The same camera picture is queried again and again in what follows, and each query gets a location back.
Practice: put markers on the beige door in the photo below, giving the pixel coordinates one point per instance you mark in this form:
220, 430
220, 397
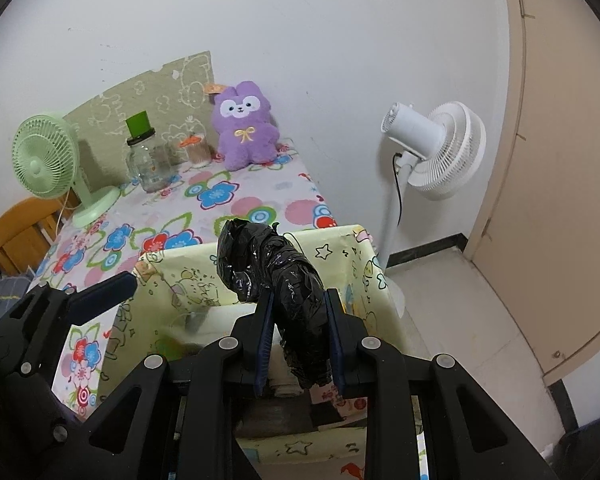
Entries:
537, 236

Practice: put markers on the green desk fan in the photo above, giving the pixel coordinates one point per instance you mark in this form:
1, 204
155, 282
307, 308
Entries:
46, 161

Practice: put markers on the small cotton swab jar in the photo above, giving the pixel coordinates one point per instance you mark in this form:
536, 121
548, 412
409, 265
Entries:
197, 150

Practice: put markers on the pink cartoon tissue pack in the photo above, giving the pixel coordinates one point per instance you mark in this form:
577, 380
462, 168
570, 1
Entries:
329, 409

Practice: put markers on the green patterned backboard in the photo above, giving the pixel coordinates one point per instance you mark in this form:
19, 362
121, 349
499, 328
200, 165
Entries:
174, 100

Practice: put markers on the white standing fan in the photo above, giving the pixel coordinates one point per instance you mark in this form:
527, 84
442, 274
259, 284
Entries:
437, 155

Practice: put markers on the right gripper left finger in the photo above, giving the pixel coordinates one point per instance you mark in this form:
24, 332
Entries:
178, 419

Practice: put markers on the glass jar with green lid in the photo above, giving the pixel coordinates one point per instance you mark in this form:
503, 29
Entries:
148, 159

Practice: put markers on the black plastic bag roll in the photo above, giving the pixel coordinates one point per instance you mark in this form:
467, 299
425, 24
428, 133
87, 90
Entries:
253, 259

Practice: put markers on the floral tablecloth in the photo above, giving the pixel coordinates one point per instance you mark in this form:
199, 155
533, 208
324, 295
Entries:
167, 239

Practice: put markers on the wooden chair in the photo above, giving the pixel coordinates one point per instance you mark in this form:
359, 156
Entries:
27, 232

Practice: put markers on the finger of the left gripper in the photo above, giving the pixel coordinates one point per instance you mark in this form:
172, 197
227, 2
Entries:
80, 307

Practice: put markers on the white bag roll cardboard core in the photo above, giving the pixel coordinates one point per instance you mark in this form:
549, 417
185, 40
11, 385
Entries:
280, 377

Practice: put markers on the purple plush bunny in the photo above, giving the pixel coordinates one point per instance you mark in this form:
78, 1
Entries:
242, 118

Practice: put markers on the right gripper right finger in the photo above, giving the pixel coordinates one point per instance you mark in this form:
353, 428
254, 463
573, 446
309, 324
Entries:
417, 406

